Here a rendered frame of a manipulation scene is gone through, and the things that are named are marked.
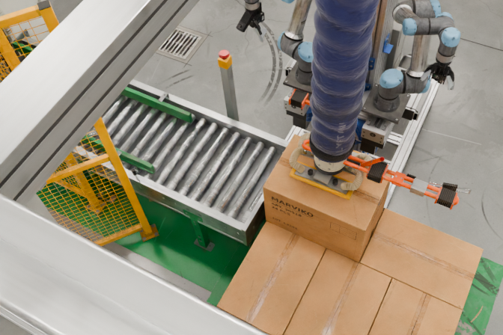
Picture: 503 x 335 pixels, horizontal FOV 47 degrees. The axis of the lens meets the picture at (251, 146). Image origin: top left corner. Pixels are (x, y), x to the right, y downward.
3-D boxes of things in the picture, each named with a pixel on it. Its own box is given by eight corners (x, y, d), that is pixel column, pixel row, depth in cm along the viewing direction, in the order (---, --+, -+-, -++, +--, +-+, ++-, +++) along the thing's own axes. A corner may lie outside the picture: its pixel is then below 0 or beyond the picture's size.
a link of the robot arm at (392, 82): (376, 83, 326) (379, 66, 315) (400, 82, 325) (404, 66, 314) (379, 99, 319) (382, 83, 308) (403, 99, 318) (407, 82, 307)
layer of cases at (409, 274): (223, 328, 351) (215, 306, 318) (295, 200, 398) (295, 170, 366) (412, 429, 313) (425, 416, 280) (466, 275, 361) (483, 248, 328)
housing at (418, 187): (409, 192, 282) (410, 188, 279) (413, 182, 286) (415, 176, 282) (422, 197, 280) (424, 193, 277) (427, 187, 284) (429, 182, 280)
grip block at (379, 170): (364, 178, 289) (366, 172, 284) (372, 164, 293) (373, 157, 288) (381, 185, 286) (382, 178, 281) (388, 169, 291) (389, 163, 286)
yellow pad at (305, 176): (289, 176, 304) (288, 171, 299) (296, 161, 308) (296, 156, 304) (349, 200, 293) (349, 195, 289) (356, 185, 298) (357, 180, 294)
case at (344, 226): (265, 220, 346) (262, 186, 314) (294, 170, 366) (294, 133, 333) (358, 262, 328) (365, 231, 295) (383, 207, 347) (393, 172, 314)
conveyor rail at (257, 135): (30, 57, 458) (21, 40, 442) (34, 52, 460) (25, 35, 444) (290, 164, 385) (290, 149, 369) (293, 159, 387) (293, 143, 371)
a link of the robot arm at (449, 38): (459, 25, 246) (463, 39, 241) (453, 42, 255) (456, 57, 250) (441, 25, 246) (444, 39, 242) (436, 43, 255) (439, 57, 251)
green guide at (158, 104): (16, 50, 441) (10, 42, 434) (25, 42, 446) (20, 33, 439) (191, 123, 391) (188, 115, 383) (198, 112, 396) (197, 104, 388)
